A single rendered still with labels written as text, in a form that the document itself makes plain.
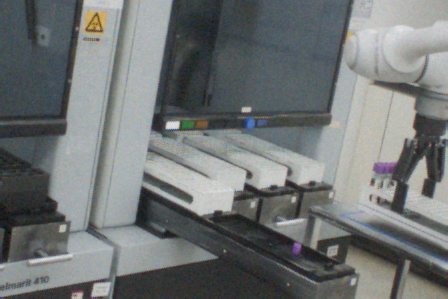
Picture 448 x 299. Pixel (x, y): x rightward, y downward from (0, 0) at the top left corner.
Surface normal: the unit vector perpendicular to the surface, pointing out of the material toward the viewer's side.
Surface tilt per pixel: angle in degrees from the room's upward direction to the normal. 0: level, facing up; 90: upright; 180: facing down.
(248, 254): 90
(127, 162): 90
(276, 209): 90
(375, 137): 90
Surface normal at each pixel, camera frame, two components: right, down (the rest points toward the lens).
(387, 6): 0.69, 0.27
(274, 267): -0.70, 0.02
